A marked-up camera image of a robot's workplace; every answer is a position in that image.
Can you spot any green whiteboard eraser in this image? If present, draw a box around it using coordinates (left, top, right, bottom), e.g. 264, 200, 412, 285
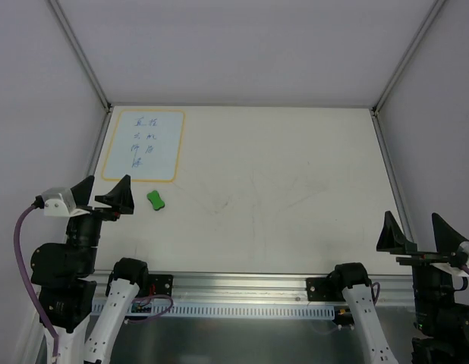
146, 190, 165, 211

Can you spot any yellow framed small whiteboard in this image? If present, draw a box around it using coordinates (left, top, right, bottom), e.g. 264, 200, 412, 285
101, 108, 186, 183

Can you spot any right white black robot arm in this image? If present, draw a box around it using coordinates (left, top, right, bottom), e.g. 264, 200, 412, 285
325, 212, 469, 363

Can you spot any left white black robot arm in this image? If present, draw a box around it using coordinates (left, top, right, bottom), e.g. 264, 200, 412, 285
30, 174, 150, 363

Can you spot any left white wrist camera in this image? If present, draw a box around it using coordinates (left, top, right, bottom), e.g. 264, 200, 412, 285
33, 187, 90, 218

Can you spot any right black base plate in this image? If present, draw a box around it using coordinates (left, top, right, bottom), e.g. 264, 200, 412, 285
305, 277, 345, 303

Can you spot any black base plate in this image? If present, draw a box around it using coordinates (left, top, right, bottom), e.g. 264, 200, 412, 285
305, 277, 345, 303
146, 274, 174, 296

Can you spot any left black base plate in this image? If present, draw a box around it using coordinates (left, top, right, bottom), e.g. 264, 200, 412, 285
146, 274, 174, 296

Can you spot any white slotted cable duct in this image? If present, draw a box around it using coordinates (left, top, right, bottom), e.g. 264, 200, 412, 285
90, 302, 337, 320

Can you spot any aluminium mounting rail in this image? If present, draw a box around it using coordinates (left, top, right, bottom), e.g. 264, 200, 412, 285
86, 269, 421, 306

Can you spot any left aluminium frame post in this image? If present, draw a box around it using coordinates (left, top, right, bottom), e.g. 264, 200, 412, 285
46, 0, 111, 112

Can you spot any aluminium frame post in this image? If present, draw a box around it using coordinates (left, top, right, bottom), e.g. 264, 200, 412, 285
46, 0, 111, 112
372, 0, 447, 116

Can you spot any right aluminium frame post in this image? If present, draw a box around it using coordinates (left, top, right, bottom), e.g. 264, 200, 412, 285
372, 0, 447, 116

